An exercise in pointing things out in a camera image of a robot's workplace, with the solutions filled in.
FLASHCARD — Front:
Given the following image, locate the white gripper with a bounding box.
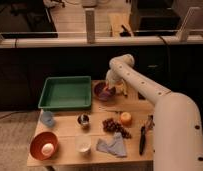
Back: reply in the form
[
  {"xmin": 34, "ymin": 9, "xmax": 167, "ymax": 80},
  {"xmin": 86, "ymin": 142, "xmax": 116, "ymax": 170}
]
[{"xmin": 106, "ymin": 70, "xmax": 121, "ymax": 89}]

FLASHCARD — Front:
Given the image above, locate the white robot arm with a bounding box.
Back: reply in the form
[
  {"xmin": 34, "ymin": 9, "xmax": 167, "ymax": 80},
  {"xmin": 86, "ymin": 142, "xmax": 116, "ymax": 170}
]
[{"xmin": 106, "ymin": 54, "xmax": 203, "ymax": 171}]

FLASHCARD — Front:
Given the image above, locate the purple bowl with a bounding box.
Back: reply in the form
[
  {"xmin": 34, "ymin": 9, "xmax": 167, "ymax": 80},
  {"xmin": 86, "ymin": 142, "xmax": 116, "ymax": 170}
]
[{"xmin": 94, "ymin": 82, "xmax": 116, "ymax": 101}]

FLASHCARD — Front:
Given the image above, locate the orange bowl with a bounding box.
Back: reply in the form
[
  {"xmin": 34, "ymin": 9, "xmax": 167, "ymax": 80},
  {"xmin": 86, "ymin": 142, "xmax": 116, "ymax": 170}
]
[{"xmin": 30, "ymin": 132, "xmax": 58, "ymax": 161}]

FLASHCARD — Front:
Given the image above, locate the yellow banana toy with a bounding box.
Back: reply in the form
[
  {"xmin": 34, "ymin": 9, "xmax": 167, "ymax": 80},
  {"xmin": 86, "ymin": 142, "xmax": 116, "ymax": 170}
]
[{"xmin": 116, "ymin": 80, "xmax": 128, "ymax": 97}]

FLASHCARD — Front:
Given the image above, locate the orange fruit toy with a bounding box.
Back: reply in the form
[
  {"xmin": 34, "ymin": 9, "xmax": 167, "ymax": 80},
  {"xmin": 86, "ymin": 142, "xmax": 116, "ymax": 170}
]
[{"xmin": 120, "ymin": 112, "xmax": 132, "ymax": 126}]

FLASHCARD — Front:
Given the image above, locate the bunch of dark grapes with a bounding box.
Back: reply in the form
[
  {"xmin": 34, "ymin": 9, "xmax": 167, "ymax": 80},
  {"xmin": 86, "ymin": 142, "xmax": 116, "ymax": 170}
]
[{"xmin": 102, "ymin": 118, "xmax": 132, "ymax": 139}]

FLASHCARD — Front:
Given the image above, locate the small metal cup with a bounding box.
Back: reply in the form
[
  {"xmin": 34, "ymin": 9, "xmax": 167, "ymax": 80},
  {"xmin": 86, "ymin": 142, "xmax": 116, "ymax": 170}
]
[{"xmin": 77, "ymin": 114, "xmax": 90, "ymax": 129}]

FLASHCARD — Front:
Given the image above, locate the wooden table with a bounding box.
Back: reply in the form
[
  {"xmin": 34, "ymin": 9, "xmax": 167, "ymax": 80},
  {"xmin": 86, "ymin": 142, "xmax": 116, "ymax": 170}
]
[{"xmin": 27, "ymin": 87, "xmax": 153, "ymax": 167}]

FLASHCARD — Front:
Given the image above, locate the green plastic tray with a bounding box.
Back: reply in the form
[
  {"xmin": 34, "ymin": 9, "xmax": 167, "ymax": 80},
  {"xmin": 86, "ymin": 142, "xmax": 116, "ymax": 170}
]
[{"xmin": 38, "ymin": 76, "xmax": 92, "ymax": 111}]

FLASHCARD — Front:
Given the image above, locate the blue cloth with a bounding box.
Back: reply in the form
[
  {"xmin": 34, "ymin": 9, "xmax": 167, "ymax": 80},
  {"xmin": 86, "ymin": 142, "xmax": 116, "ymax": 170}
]
[{"xmin": 96, "ymin": 132, "xmax": 127, "ymax": 157}]

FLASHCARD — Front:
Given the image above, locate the clear plastic cup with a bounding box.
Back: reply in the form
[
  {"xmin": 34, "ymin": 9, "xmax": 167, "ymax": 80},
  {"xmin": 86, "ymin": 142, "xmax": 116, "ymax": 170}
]
[{"xmin": 75, "ymin": 135, "xmax": 91, "ymax": 154}]

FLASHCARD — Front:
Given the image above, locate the light blue cup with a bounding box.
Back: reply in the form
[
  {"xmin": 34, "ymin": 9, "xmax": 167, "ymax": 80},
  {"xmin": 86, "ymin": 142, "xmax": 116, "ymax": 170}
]
[{"xmin": 40, "ymin": 111, "xmax": 55, "ymax": 127}]

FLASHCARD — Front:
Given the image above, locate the white egg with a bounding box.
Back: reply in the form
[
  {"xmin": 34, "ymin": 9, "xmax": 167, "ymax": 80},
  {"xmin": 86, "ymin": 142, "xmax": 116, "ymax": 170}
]
[{"xmin": 41, "ymin": 143, "xmax": 54, "ymax": 156}]

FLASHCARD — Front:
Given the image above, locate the black handled tool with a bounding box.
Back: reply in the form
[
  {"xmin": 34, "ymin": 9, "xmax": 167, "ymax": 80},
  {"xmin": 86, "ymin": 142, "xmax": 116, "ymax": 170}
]
[{"xmin": 139, "ymin": 115, "xmax": 153, "ymax": 155}]

